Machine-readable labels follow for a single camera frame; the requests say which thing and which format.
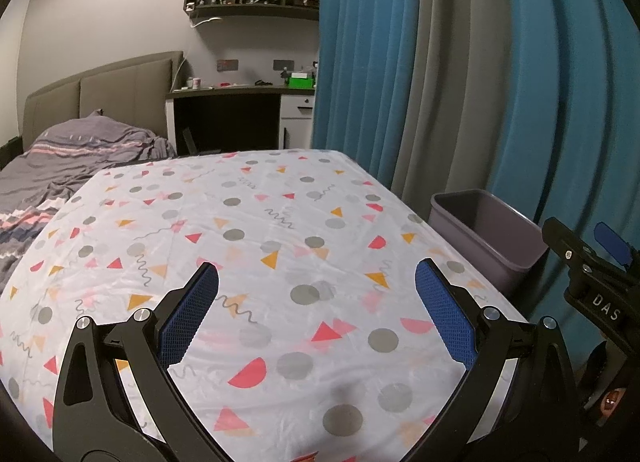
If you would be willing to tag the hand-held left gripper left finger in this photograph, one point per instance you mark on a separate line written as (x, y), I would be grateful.
(187, 314)

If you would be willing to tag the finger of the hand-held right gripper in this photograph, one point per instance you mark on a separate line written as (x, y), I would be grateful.
(614, 242)
(575, 254)

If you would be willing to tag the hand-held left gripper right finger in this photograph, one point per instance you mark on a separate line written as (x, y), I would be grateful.
(447, 314)

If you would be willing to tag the grey plastic bin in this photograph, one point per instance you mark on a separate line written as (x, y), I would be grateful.
(465, 237)

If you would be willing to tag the blue curtain panel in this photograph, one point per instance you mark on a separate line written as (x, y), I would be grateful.
(360, 67)
(565, 92)

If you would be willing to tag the white patterned bed sheet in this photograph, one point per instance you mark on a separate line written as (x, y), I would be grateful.
(300, 202)

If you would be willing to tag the dark folded panel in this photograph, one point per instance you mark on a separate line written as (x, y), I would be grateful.
(192, 142)

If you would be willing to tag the grey striped duvet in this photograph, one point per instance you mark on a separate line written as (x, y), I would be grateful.
(75, 152)

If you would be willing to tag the grey curtain panel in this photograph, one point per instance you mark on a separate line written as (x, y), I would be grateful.
(450, 92)

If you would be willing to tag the white desk drawer unit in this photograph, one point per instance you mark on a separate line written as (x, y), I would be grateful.
(295, 127)

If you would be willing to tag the dark top desk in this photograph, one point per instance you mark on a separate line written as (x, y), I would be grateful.
(225, 89)

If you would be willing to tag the black desk item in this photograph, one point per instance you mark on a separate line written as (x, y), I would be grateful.
(263, 83)

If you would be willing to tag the small dark desk figure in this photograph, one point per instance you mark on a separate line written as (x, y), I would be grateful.
(285, 76)

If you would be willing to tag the green box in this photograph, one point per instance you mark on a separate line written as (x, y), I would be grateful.
(300, 82)

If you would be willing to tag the dark wall socket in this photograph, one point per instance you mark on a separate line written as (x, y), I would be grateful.
(227, 64)

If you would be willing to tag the grey wall socket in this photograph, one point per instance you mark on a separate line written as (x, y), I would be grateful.
(283, 64)

